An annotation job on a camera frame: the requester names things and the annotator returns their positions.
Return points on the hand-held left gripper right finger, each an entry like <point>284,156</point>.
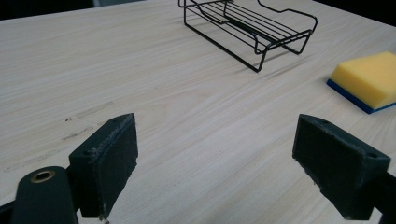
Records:
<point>336,168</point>

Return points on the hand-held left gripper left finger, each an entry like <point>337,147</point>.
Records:
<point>106,168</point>

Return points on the yellow and blue sponge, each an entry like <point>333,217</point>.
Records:
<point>365,79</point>

